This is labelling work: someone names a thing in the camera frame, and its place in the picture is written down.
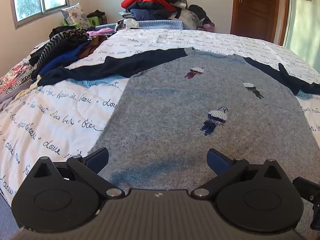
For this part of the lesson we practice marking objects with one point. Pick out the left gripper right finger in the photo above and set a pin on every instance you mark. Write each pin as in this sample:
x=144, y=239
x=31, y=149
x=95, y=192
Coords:
x=227, y=171

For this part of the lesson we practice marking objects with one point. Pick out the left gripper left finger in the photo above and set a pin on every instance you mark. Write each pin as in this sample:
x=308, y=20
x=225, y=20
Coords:
x=86, y=171

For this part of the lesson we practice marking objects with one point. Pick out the grey navy knit sweater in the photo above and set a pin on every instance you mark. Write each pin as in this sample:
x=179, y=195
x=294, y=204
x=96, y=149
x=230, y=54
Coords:
x=179, y=103

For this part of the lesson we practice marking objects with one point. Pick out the dark clothes pile on bed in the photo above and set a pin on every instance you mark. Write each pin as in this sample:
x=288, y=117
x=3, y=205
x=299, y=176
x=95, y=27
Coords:
x=63, y=49

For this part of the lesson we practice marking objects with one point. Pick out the red jacket clothes heap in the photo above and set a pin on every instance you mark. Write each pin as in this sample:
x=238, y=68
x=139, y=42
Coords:
x=193, y=16

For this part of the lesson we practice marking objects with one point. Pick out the white script-print bedspread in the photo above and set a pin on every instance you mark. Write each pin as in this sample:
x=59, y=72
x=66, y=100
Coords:
x=66, y=119

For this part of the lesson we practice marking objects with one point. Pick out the green plastic stool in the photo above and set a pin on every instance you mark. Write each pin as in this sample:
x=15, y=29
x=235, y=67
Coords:
x=94, y=21

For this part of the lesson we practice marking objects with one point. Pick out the floral pillow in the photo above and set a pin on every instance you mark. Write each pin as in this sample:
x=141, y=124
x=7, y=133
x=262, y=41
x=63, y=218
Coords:
x=75, y=15

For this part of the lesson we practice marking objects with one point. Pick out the light blue knit blanket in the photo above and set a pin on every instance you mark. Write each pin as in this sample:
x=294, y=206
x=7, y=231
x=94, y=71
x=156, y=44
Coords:
x=153, y=24

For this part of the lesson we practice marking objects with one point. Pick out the brown wooden door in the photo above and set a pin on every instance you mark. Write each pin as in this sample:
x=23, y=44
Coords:
x=261, y=19

